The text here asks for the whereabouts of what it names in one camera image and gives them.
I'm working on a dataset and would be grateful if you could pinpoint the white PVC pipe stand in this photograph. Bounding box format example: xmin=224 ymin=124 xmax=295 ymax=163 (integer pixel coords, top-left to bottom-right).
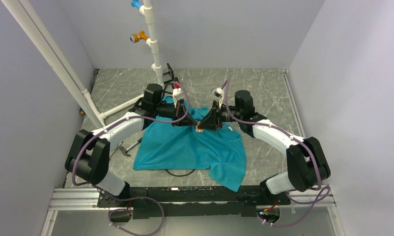
xmin=2 ymin=0 xmax=165 ymax=128

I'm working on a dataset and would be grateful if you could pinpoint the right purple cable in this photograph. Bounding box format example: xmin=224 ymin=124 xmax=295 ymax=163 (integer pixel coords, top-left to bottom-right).
xmin=220 ymin=79 xmax=332 ymax=228

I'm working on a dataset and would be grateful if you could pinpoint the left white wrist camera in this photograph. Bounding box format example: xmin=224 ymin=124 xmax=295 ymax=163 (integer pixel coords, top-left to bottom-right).
xmin=172 ymin=82 xmax=182 ymax=107

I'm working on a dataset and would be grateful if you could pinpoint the teal t-shirt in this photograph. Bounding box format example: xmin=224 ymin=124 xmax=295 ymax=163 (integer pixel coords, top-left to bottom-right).
xmin=133 ymin=117 xmax=247 ymax=192

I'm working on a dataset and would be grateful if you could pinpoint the aluminium rail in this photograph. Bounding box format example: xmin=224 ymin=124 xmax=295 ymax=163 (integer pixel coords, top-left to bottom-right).
xmin=48 ymin=188 xmax=336 ymax=211

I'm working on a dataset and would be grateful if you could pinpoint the blue fitting on pipe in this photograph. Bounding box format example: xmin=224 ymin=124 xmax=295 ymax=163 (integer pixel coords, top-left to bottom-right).
xmin=131 ymin=0 xmax=142 ymax=9

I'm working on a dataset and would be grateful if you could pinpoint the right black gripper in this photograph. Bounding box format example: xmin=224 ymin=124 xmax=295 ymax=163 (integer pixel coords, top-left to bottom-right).
xmin=198 ymin=100 xmax=243 ymax=131

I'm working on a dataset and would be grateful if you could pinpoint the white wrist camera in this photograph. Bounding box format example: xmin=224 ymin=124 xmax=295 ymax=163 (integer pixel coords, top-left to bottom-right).
xmin=172 ymin=82 xmax=182 ymax=107
xmin=212 ymin=87 xmax=225 ymax=107

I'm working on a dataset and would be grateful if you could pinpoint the black square frame holder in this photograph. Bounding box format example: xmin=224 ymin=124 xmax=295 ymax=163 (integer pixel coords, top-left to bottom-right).
xmin=163 ymin=63 xmax=175 ymax=84

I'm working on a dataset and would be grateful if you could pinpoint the orange brooch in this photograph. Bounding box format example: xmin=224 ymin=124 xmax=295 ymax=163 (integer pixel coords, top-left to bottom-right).
xmin=196 ymin=122 xmax=204 ymax=133

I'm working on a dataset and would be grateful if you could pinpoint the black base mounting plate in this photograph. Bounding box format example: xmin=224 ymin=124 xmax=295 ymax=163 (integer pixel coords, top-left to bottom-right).
xmin=97 ymin=185 xmax=290 ymax=219

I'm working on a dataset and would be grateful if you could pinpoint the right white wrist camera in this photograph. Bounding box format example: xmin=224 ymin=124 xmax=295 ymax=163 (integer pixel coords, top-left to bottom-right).
xmin=212 ymin=87 xmax=225 ymax=107

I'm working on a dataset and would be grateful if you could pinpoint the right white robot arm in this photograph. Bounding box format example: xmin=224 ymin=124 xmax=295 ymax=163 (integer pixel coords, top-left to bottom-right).
xmin=197 ymin=88 xmax=331 ymax=204

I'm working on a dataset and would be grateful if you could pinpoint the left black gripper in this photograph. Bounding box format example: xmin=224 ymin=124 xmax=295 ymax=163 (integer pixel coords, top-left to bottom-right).
xmin=154 ymin=99 xmax=197 ymax=127

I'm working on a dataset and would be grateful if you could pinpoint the orange flashlight on pipe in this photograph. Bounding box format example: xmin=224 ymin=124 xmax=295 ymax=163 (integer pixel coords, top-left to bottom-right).
xmin=130 ymin=30 xmax=148 ymax=43

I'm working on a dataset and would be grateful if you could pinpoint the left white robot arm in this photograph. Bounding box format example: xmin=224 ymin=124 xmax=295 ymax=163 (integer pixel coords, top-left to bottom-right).
xmin=64 ymin=82 xmax=190 ymax=207

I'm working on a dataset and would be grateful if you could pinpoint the black coiled cable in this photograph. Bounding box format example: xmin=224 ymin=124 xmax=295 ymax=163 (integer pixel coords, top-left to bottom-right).
xmin=165 ymin=169 xmax=196 ymax=177

